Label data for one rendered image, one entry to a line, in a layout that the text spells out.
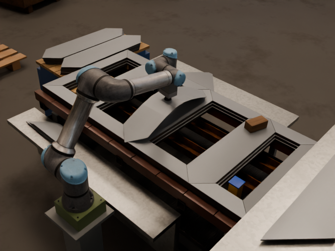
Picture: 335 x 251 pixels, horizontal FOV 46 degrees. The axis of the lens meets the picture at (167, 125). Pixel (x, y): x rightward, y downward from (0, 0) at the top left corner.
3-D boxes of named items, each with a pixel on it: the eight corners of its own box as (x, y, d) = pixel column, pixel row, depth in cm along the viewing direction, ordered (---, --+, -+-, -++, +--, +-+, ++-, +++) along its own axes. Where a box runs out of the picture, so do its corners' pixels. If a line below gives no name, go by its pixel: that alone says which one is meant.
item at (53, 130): (42, 114, 256) (41, 109, 254) (79, 141, 236) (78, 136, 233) (25, 122, 249) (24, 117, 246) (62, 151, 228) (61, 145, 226)
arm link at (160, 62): (158, 68, 194) (174, 61, 200) (143, 59, 200) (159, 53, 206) (158, 81, 199) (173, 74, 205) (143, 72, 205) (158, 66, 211)
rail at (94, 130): (41, 96, 257) (39, 88, 254) (250, 241, 173) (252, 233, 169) (35, 98, 255) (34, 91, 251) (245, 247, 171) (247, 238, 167)
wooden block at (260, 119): (259, 121, 228) (261, 114, 225) (266, 127, 224) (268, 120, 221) (244, 127, 223) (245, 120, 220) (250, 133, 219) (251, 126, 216)
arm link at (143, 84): (111, 89, 161) (189, 68, 194) (95, 78, 167) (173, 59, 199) (109, 113, 167) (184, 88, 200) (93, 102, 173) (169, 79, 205)
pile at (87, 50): (116, 30, 339) (116, 24, 335) (149, 45, 318) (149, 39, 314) (35, 60, 291) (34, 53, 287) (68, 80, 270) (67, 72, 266)
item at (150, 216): (35, 111, 264) (34, 107, 262) (180, 218, 196) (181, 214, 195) (7, 123, 252) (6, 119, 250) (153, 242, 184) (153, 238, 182)
